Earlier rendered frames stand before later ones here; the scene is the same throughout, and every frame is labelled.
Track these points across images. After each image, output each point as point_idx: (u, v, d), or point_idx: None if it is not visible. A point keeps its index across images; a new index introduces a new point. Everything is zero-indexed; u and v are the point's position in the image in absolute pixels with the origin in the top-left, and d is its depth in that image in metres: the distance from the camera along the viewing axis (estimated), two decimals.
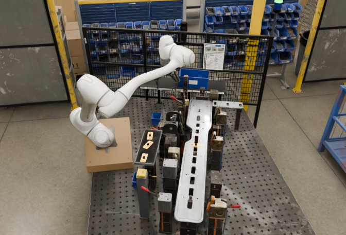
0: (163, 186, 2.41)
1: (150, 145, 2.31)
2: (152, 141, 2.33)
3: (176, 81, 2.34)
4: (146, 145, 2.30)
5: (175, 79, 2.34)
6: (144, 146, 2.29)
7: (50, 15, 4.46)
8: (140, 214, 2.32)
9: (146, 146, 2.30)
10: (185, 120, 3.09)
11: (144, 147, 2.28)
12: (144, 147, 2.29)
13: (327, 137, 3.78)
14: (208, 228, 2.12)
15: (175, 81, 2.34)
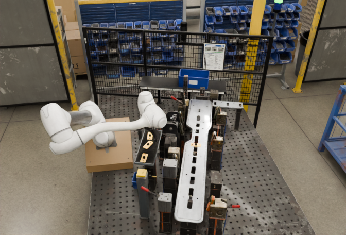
0: (163, 186, 2.41)
1: (150, 145, 2.31)
2: (152, 141, 2.33)
3: (155, 138, 2.21)
4: (146, 145, 2.30)
5: (155, 135, 2.21)
6: (144, 146, 2.29)
7: (50, 15, 4.46)
8: (140, 214, 2.32)
9: (146, 146, 2.30)
10: (185, 120, 3.09)
11: (144, 147, 2.28)
12: (144, 147, 2.29)
13: (327, 137, 3.78)
14: (208, 228, 2.12)
15: (154, 137, 2.21)
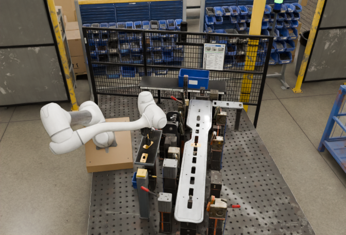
0: (163, 186, 2.41)
1: (150, 145, 2.31)
2: (152, 141, 2.33)
3: (149, 138, 2.24)
4: (146, 145, 2.30)
5: (150, 136, 2.24)
6: (144, 146, 2.29)
7: (50, 15, 4.46)
8: (140, 214, 2.32)
9: (146, 146, 2.30)
10: (185, 120, 3.09)
11: (144, 147, 2.28)
12: (144, 147, 2.29)
13: (327, 137, 3.78)
14: (208, 228, 2.12)
15: (148, 137, 2.24)
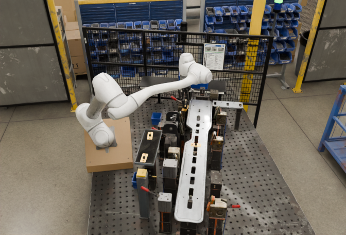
0: (163, 186, 2.41)
1: (187, 107, 2.43)
2: (187, 105, 2.46)
3: (187, 100, 2.37)
4: (184, 108, 2.42)
5: (188, 98, 2.37)
6: (183, 110, 2.41)
7: (50, 15, 4.46)
8: (140, 214, 2.32)
9: (185, 109, 2.42)
10: (185, 120, 3.09)
11: (183, 110, 2.40)
12: (183, 110, 2.40)
13: (327, 137, 3.78)
14: (208, 228, 2.12)
15: (187, 99, 2.37)
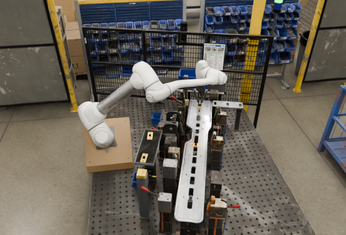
0: (163, 186, 2.41)
1: (201, 105, 2.89)
2: (201, 103, 2.92)
3: (202, 99, 2.83)
4: (199, 105, 2.88)
5: (203, 97, 2.82)
6: (198, 107, 2.86)
7: (50, 15, 4.46)
8: (140, 214, 2.32)
9: (200, 106, 2.87)
10: (185, 120, 3.09)
11: (199, 107, 2.86)
12: (198, 107, 2.86)
13: (327, 137, 3.78)
14: (208, 228, 2.12)
15: (202, 98, 2.82)
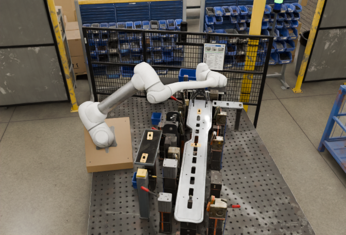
0: (163, 186, 2.41)
1: (201, 111, 2.93)
2: (200, 108, 2.95)
3: (206, 100, 2.83)
4: (199, 111, 2.92)
5: (206, 98, 2.82)
6: (197, 113, 2.90)
7: (50, 15, 4.46)
8: (140, 214, 2.32)
9: (199, 112, 2.91)
10: (185, 120, 3.09)
11: (199, 113, 2.89)
12: (197, 113, 2.89)
13: (327, 137, 3.78)
14: (208, 228, 2.12)
15: (206, 100, 2.83)
